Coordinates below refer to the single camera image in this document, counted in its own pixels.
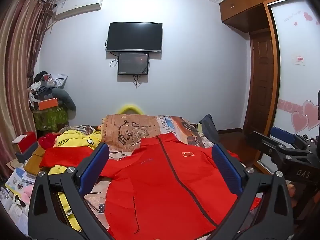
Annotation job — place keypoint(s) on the black wall television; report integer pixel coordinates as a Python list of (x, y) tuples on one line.
[(135, 37)]

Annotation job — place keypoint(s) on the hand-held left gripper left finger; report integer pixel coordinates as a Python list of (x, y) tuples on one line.
[(98, 160)]

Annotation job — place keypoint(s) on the red and white box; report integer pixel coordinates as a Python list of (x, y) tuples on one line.
[(25, 142)]

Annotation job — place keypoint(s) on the striped brown curtain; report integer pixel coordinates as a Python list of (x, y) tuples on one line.
[(17, 67)]

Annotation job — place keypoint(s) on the red zip jacket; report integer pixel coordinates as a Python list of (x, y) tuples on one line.
[(160, 192)]

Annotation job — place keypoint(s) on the orange box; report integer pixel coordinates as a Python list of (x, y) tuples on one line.
[(48, 104)]

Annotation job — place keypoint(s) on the yellow cartoon garment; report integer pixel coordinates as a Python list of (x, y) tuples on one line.
[(75, 137)]

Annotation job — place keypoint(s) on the brown wooden box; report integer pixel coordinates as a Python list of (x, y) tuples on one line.
[(35, 162)]

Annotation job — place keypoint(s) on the paper label sticker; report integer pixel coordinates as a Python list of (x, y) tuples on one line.
[(300, 60)]

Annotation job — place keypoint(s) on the yellow chair back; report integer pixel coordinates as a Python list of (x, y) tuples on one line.
[(130, 107)]

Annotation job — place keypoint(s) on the white air conditioner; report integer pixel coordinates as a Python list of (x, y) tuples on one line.
[(78, 5)]

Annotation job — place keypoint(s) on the printed patchwork quilt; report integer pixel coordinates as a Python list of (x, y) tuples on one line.
[(125, 130)]

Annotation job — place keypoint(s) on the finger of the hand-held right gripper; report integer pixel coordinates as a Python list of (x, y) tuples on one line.
[(265, 146), (282, 133)]

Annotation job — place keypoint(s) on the pile of mixed clothes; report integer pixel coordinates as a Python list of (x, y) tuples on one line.
[(43, 82)]

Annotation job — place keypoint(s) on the small black wall monitor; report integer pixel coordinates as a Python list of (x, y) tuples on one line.
[(133, 63)]

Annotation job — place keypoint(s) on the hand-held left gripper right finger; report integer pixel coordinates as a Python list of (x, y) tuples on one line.
[(223, 165)]

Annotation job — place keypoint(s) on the grey plush cloth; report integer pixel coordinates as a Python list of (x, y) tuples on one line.
[(65, 98)]

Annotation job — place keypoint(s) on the red fluffy cloth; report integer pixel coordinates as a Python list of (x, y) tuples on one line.
[(48, 140)]

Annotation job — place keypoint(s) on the dark blue pillow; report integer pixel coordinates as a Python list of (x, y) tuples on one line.
[(208, 127)]

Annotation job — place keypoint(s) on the wooden overhead cabinet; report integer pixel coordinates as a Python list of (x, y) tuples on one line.
[(246, 7)]

